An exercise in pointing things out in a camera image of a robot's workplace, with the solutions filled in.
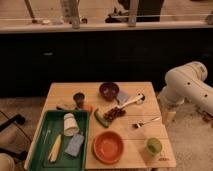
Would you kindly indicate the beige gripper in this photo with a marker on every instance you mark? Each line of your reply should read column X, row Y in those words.
column 167, row 117

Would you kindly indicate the silver metal fork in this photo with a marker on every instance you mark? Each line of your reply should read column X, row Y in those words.
column 139, row 125

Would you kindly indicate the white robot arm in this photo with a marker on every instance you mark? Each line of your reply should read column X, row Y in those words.
column 186, row 82

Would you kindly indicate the dark maroon bowl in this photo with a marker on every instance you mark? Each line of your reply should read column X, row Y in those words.
column 108, row 90

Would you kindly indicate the orange red bowl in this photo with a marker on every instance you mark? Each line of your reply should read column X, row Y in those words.
column 108, row 147

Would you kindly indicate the green lidded cup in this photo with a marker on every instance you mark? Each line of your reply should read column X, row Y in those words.
column 153, row 146

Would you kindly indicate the white serving spoon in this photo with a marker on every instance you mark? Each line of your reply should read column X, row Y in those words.
column 138, row 99

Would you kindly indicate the grey cloth piece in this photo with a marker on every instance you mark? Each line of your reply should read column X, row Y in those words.
column 122, row 97

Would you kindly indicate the brown grape bunch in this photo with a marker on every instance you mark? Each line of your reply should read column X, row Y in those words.
column 114, row 113

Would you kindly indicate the green chili pepper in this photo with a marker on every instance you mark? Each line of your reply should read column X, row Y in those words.
column 101, row 120

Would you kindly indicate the orange carrot toy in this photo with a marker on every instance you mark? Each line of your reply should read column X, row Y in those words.
column 88, row 108

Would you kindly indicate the small dark cup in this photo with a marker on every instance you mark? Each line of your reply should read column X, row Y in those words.
column 79, row 99

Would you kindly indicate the white paper cup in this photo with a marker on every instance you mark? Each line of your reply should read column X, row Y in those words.
column 70, row 125

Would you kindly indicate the blue grey sponge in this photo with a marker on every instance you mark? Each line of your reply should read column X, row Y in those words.
column 74, row 145

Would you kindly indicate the green plastic tray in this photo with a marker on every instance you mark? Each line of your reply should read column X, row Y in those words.
column 51, row 126

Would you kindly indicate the black chair base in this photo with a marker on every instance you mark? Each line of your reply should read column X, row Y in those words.
column 11, row 133

